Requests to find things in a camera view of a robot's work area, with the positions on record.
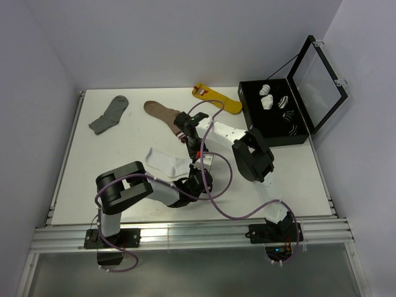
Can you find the box lid with glass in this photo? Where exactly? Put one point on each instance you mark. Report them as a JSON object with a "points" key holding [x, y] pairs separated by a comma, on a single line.
{"points": [[316, 88]]}

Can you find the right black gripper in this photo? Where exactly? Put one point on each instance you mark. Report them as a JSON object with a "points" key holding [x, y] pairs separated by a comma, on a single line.
{"points": [[192, 152]]}

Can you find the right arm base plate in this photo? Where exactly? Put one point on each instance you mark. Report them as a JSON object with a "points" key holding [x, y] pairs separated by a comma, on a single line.
{"points": [[266, 233]]}

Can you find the grey sock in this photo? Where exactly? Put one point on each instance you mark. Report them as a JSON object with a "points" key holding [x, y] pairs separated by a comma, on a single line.
{"points": [[111, 117]]}

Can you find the yellow sock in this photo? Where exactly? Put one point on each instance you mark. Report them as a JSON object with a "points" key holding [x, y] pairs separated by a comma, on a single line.
{"points": [[205, 93]]}

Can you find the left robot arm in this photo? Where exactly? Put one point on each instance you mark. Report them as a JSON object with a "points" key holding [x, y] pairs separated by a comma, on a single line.
{"points": [[123, 187]]}

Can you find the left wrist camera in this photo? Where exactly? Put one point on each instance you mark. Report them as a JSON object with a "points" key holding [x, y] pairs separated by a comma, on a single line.
{"points": [[204, 160]]}

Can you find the aluminium frame rail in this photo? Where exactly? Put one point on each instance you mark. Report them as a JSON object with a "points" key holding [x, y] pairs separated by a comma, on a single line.
{"points": [[188, 235]]}

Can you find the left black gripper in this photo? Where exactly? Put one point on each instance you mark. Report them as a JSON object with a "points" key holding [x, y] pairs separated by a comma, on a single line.
{"points": [[193, 169]]}

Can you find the brown striped sock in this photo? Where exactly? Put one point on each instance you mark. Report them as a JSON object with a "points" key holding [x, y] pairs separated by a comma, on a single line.
{"points": [[167, 115]]}

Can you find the dark rolled sock lower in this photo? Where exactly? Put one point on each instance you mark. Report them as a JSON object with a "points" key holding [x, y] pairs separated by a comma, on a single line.
{"points": [[293, 130]]}

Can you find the dark striped rolled sock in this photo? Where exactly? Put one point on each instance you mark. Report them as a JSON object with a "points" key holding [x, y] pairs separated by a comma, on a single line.
{"points": [[288, 116]]}

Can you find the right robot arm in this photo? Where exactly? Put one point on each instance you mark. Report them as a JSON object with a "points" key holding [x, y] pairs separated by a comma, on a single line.
{"points": [[253, 158]]}

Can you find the white sock black stripes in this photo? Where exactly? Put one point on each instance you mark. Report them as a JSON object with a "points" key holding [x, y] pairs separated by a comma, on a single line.
{"points": [[171, 166]]}

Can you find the striped rolled sock upper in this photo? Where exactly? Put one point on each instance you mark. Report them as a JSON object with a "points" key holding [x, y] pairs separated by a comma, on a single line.
{"points": [[283, 102]]}

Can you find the white rolled sock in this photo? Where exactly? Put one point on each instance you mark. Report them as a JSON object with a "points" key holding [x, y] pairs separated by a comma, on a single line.
{"points": [[265, 90]]}

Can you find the black storage box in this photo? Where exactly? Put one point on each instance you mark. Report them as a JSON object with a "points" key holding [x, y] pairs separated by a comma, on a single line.
{"points": [[270, 122]]}

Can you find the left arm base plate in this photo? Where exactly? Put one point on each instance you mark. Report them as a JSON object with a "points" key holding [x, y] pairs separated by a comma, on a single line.
{"points": [[126, 238]]}

